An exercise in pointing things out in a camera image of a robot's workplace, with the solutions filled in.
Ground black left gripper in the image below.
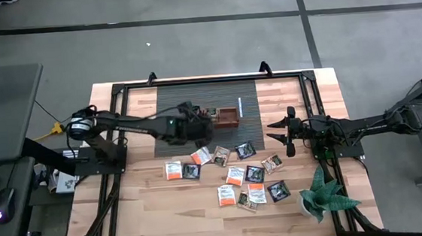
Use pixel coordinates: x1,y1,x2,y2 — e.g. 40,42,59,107
174,99,216,150

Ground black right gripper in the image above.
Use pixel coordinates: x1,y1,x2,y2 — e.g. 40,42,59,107
264,104,315,159

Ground orange white tea packet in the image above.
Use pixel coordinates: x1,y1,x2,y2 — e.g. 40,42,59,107
224,165,247,189
164,159,184,182
189,145,214,168
217,183,237,208
246,182,268,205

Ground wooden three-compartment tray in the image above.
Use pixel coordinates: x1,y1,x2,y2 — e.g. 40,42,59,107
203,105,241,132

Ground dark purple tea packet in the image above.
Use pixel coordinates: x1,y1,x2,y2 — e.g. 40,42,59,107
181,162,203,181
244,164,267,186
266,180,293,204
233,140,258,162

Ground grey woven placemat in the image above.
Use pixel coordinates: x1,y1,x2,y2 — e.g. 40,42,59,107
149,77,266,159

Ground green artificial plant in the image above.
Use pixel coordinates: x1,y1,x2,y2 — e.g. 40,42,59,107
297,162,363,225

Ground white plant pot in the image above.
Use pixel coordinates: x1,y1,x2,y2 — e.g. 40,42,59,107
295,194,317,219

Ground silver ribbed block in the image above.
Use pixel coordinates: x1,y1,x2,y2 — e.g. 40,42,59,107
62,148,80,161

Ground yellow power strip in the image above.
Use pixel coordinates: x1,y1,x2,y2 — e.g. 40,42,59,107
50,120,66,136

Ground white printed box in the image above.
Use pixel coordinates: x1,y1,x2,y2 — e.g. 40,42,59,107
53,169,83,196

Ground black diagonal bar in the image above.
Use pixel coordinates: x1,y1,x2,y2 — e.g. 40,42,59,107
21,133,77,180

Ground large grey desk top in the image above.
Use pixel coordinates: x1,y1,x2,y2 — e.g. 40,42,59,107
0,62,51,162

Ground black lit computer mouse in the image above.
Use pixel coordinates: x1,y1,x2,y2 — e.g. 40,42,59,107
0,186,19,225

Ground black metal table frame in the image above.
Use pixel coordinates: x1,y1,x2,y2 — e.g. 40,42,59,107
53,62,386,236

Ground black frame clamp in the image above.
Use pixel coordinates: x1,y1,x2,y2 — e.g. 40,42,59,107
257,59,275,79
145,71,159,87

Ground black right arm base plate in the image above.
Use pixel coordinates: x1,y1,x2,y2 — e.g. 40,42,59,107
308,126,366,162

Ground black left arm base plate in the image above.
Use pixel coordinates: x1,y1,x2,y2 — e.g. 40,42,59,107
72,142,130,178

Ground yellow power cable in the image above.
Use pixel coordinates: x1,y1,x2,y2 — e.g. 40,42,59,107
32,129,57,143

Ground black floor cable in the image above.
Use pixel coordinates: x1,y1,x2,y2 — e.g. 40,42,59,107
34,97,73,127

